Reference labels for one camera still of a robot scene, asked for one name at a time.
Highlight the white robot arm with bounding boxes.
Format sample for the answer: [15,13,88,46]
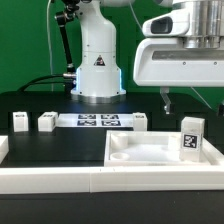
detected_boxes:
[102,0,224,110]

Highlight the white square table top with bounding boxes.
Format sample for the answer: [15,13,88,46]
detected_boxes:
[104,131,224,166]

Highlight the white thin cable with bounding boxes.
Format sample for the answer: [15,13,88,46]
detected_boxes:
[46,0,56,92]

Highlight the white marker tag sheet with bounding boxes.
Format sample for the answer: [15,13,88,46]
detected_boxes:
[57,113,133,128]

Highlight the white U-shaped obstacle fence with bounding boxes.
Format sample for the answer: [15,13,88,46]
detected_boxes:
[0,136,224,194]

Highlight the black cable bundle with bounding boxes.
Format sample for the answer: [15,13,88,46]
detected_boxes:
[18,73,77,92]

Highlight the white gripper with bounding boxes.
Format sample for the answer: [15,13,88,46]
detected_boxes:
[133,38,224,116]

